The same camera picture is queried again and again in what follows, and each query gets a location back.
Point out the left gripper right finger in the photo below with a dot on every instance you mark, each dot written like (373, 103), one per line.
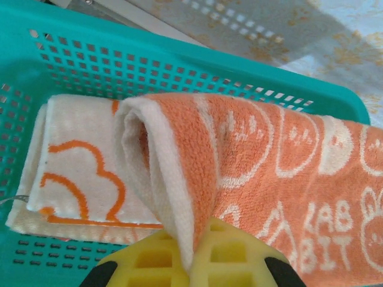
(256, 254)

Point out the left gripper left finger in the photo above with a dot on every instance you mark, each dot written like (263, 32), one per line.
(119, 257)

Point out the orange towel white rabbit print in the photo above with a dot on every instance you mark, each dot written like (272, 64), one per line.
(254, 179)

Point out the white towel orange flower outlines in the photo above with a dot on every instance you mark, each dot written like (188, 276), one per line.
(74, 125)

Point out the teal plastic basket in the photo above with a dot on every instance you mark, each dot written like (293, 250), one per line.
(18, 18)

